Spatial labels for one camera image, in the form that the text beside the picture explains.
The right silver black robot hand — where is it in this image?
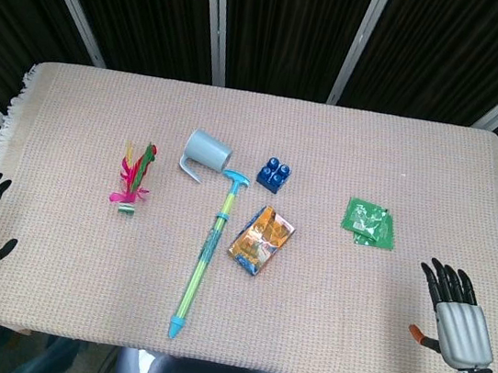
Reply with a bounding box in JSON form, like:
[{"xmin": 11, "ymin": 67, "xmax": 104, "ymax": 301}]
[{"xmin": 403, "ymin": 255, "xmax": 498, "ymax": 373}]

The pink green feather shuttlecock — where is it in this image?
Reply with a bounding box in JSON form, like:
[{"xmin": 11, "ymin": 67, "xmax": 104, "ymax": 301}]
[{"xmin": 105, "ymin": 135, "xmax": 163, "ymax": 220}]

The beige woven tablecloth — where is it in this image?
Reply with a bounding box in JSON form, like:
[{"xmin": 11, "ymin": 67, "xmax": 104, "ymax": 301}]
[{"xmin": 0, "ymin": 53, "xmax": 498, "ymax": 373}]

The green foil sachet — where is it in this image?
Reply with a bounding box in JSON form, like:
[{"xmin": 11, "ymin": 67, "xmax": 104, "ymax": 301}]
[
  {"xmin": 338, "ymin": 196, "xmax": 397, "ymax": 243},
  {"xmin": 350, "ymin": 208, "xmax": 400, "ymax": 252}
]

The orange blue carton box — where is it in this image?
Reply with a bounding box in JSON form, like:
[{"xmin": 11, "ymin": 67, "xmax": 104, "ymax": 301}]
[{"xmin": 224, "ymin": 200, "xmax": 299, "ymax": 282}]

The blue building block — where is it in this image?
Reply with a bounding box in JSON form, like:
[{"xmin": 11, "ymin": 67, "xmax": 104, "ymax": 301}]
[{"xmin": 254, "ymin": 153, "xmax": 295, "ymax": 197}]

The green blue toy water pump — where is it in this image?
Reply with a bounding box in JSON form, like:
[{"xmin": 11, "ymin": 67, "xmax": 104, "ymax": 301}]
[{"xmin": 165, "ymin": 163, "xmax": 252, "ymax": 346}]

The light blue plastic mug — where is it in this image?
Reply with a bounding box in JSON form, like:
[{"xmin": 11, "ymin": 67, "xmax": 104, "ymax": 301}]
[{"xmin": 176, "ymin": 127, "xmax": 238, "ymax": 189}]

